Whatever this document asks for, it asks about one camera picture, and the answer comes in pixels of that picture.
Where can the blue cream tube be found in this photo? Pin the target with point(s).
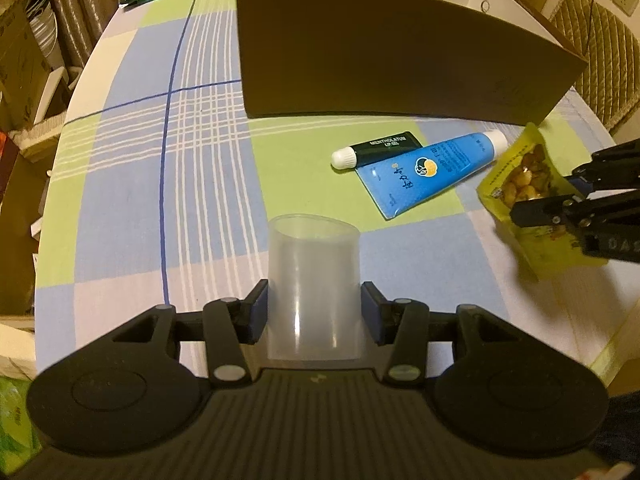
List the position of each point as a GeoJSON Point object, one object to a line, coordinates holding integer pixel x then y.
{"type": "Point", "coordinates": [425, 175]}

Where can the brown cardboard box container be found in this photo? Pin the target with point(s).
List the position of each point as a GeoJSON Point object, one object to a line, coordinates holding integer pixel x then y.
{"type": "Point", "coordinates": [375, 60]}

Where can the dark blue fuzzy clothing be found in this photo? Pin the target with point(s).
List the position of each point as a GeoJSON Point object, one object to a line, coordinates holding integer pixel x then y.
{"type": "Point", "coordinates": [620, 430]}

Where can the brown cardboard carton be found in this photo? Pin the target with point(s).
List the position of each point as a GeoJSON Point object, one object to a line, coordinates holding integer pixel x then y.
{"type": "Point", "coordinates": [20, 70]}

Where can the beige curtain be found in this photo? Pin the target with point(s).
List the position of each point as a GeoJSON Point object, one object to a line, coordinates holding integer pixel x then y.
{"type": "Point", "coordinates": [85, 5]}

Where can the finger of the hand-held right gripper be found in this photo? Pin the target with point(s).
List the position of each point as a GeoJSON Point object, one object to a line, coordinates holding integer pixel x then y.
{"type": "Point", "coordinates": [545, 210]}
{"type": "Point", "coordinates": [615, 167]}

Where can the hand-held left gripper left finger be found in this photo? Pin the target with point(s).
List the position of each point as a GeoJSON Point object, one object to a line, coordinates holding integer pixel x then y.
{"type": "Point", "coordinates": [257, 310]}

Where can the yellow snack packet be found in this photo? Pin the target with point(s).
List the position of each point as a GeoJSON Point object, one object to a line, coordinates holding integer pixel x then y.
{"type": "Point", "coordinates": [530, 175]}

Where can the translucent plastic cup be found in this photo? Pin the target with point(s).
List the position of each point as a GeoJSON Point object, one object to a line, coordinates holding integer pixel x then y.
{"type": "Point", "coordinates": [312, 280]}

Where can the checked blue green tablecloth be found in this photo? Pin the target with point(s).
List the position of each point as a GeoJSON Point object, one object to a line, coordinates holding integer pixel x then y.
{"type": "Point", "coordinates": [150, 185]}

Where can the stack of metal bowls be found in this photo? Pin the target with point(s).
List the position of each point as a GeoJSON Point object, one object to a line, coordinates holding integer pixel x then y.
{"type": "Point", "coordinates": [44, 25]}

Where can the chair with quilted cushion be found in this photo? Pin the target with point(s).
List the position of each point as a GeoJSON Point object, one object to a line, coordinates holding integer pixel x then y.
{"type": "Point", "coordinates": [610, 60]}

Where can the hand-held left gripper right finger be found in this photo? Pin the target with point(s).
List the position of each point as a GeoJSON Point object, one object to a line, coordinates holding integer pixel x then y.
{"type": "Point", "coordinates": [372, 312]}

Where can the green wrapped packs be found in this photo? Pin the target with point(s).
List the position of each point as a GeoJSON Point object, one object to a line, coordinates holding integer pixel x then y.
{"type": "Point", "coordinates": [15, 420]}

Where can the black lip gel tube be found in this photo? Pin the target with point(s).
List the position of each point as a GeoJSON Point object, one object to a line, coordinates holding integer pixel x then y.
{"type": "Point", "coordinates": [385, 146]}

